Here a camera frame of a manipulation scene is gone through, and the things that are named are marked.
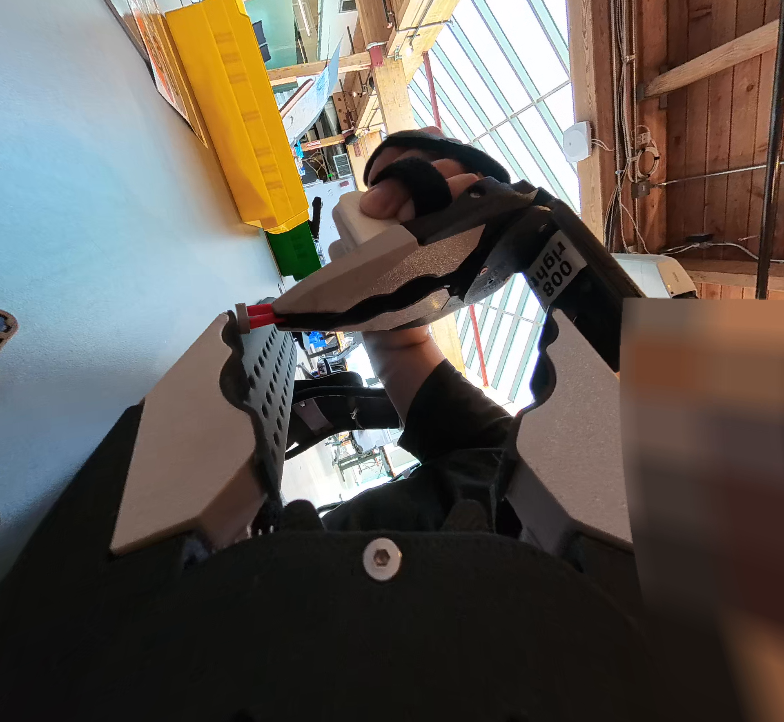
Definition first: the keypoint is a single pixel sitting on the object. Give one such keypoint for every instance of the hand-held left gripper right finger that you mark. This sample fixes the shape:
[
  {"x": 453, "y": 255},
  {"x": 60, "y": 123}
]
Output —
[{"x": 576, "y": 428}]

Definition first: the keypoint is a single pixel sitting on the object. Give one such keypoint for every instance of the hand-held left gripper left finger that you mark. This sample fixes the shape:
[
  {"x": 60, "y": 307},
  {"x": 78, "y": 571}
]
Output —
[{"x": 184, "y": 428}]

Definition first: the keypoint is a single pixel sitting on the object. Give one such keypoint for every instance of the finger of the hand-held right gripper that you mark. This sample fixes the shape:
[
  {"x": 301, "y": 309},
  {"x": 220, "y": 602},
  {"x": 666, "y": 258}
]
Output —
[
  {"x": 380, "y": 272},
  {"x": 398, "y": 319}
]

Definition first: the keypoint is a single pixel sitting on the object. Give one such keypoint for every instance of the small tan bushing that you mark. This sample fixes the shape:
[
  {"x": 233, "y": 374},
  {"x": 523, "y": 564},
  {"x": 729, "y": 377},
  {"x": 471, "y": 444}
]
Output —
[{"x": 241, "y": 314}]

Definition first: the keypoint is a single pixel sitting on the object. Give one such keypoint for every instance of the person's right forearm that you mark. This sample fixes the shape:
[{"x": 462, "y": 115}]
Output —
[{"x": 404, "y": 367}]

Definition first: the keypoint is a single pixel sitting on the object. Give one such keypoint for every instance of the grey desk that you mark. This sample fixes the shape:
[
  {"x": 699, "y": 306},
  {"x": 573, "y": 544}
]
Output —
[{"x": 92, "y": 213}]

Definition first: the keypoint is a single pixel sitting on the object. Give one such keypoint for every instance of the person's right hand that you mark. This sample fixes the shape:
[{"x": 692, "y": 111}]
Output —
[{"x": 383, "y": 201}]

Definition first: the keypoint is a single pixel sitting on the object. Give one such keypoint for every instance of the green plastic bin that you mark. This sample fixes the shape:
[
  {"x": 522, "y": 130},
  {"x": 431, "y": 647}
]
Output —
[{"x": 297, "y": 250}]

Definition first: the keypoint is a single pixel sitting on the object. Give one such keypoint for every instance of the white round ceiling device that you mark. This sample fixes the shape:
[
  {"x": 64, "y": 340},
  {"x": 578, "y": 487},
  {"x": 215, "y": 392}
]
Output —
[{"x": 577, "y": 142}]

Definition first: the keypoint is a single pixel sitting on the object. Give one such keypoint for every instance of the black perforated office chair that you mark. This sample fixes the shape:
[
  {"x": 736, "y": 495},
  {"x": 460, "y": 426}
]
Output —
[{"x": 272, "y": 379}]

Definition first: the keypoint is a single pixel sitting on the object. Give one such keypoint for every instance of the person's black shirt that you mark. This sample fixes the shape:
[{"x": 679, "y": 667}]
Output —
[{"x": 453, "y": 434}]

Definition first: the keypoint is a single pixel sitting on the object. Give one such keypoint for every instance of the white projector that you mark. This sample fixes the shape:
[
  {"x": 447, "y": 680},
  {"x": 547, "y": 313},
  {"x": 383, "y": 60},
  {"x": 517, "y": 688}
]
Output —
[{"x": 655, "y": 275}]

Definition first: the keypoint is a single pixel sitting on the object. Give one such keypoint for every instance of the red pipe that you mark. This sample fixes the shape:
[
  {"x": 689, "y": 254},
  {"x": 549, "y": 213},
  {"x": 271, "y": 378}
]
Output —
[{"x": 432, "y": 91}]

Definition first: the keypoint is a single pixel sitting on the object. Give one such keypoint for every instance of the yellow plastic bin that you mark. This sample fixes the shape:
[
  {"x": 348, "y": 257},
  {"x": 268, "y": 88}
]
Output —
[{"x": 239, "y": 109}]

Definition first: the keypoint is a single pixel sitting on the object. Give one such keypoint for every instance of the black pole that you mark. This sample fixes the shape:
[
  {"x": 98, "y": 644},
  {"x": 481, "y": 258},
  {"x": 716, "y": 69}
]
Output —
[{"x": 770, "y": 152}]

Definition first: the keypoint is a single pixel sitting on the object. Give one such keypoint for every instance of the dark printed toy box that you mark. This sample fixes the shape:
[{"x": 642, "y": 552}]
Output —
[{"x": 153, "y": 54}]

